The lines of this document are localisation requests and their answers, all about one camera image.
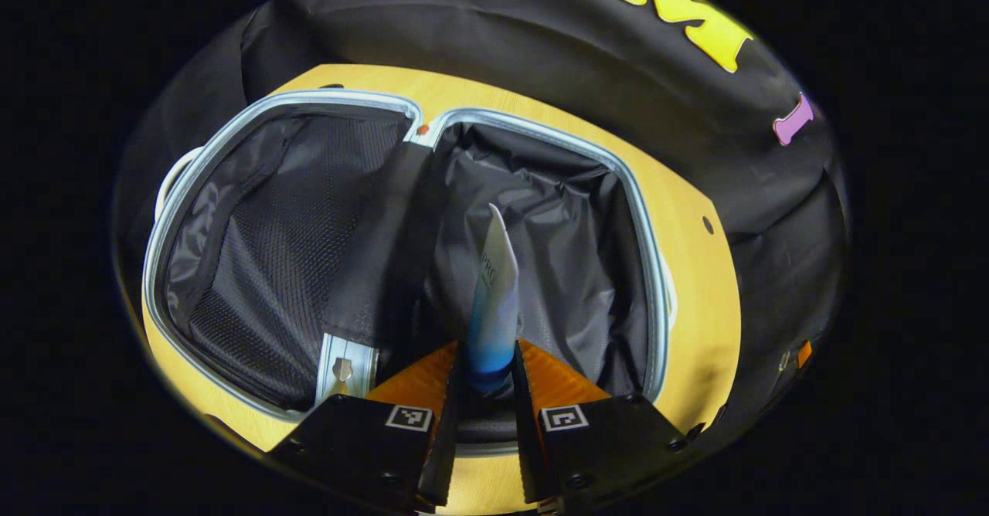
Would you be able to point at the clear blue squeeze tube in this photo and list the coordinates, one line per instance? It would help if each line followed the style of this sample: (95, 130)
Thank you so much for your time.
(494, 300)

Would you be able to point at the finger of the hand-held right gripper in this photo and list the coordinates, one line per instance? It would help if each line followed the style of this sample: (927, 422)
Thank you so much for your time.
(804, 354)

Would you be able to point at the black backdrop cloth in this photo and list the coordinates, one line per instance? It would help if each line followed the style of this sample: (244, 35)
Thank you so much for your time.
(502, 37)

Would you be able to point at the small light blue suitcase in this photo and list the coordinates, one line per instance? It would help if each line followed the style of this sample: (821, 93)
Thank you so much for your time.
(270, 269)

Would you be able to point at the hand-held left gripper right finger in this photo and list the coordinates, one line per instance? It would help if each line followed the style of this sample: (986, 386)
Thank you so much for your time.
(610, 446)

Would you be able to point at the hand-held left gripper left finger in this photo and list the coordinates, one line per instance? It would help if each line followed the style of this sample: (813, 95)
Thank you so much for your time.
(355, 446)

